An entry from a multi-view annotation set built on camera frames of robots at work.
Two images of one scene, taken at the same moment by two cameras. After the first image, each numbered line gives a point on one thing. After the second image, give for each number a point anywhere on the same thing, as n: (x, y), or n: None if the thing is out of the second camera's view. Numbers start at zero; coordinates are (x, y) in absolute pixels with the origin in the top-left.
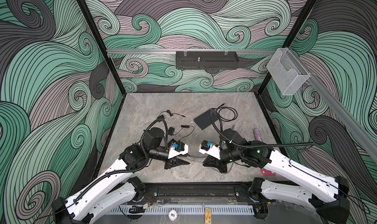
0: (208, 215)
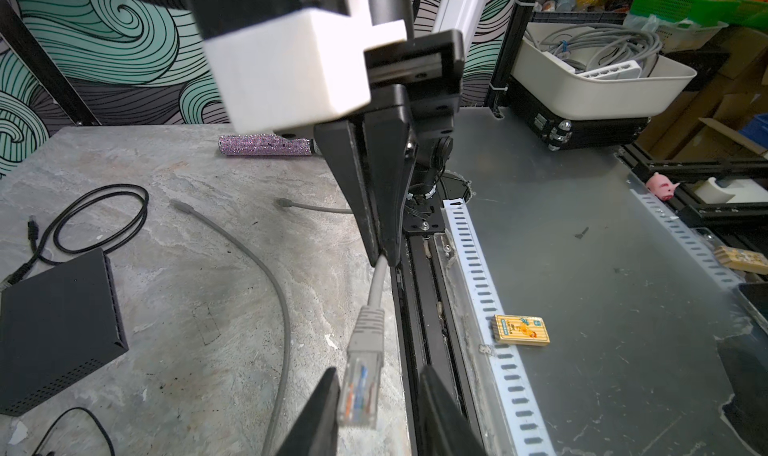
0: (519, 330)
